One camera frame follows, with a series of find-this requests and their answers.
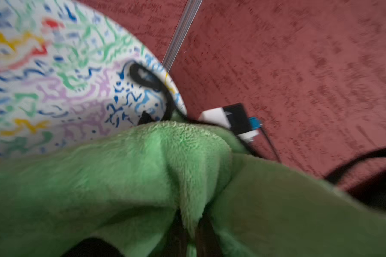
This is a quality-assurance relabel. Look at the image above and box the colourful squiggle round plate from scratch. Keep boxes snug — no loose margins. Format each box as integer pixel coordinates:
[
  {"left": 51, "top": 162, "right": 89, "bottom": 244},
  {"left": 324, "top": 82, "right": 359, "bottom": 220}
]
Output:
[{"left": 0, "top": 1, "right": 186, "bottom": 158}]

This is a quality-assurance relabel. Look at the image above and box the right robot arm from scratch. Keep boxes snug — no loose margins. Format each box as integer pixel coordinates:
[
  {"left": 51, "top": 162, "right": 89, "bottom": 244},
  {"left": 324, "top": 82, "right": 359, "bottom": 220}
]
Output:
[{"left": 324, "top": 147, "right": 386, "bottom": 212}]

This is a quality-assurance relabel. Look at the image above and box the green microfibre cloth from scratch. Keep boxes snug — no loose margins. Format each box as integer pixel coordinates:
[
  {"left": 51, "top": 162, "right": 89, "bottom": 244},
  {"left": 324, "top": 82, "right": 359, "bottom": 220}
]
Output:
[{"left": 0, "top": 122, "right": 386, "bottom": 257}]

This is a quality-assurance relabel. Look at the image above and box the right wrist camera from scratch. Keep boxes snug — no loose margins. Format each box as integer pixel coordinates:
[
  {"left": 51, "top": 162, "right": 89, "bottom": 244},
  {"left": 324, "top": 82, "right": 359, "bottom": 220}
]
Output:
[{"left": 198, "top": 103, "right": 261, "bottom": 142}]

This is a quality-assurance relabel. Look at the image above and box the right aluminium corner post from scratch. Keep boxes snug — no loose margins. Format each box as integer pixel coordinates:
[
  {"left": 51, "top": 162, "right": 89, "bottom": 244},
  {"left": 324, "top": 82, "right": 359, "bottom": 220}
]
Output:
[{"left": 162, "top": 0, "right": 203, "bottom": 71}]

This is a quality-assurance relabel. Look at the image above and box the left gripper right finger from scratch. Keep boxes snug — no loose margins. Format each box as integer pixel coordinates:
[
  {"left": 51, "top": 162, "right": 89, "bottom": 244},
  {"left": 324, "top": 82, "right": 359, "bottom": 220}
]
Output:
[{"left": 195, "top": 213, "right": 224, "bottom": 257}]

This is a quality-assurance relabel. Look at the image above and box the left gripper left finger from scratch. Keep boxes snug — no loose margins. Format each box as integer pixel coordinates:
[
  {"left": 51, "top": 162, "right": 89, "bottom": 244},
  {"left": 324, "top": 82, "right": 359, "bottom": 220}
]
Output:
[{"left": 159, "top": 211, "right": 188, "bottom": 257}]

